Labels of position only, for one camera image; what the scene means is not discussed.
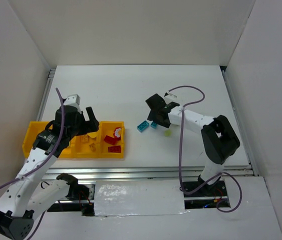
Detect blue two-by-two lego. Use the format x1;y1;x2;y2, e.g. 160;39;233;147
150;122;158;129

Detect yellow lego brick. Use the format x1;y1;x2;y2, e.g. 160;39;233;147
81;134;89;143

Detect red rectangular lego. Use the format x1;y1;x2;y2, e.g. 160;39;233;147
103;135;118;146

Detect red arched lego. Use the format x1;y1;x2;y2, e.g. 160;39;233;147
113;127;122;140

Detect yellow rounded lego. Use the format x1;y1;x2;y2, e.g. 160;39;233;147
87;131;98;139

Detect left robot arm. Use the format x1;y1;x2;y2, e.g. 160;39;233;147
0;105;99;240

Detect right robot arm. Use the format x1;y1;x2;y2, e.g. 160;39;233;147
145;93;241;195

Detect yellow three-compartment bin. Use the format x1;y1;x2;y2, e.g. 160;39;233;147
21;120;126;160

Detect small orange lego in bin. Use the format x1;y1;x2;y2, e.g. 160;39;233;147
89;143;97;152

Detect pale green small lego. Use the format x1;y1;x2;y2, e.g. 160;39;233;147
164;129;172;137

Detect blue long lego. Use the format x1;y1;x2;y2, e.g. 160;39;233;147
136;120;150;133

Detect white taped sheet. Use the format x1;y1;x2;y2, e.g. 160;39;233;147
94;179;186;217

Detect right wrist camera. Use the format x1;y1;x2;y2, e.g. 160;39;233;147
164;92;178;99

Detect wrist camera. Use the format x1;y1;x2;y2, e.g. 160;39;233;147
164;92;178;99
63;94;81;109

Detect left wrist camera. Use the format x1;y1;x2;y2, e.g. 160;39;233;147
63;94;81;109

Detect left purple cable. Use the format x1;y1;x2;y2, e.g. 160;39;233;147
0;87;66;240

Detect aluminium rail frame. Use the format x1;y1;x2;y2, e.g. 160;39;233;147
35;65;261;216

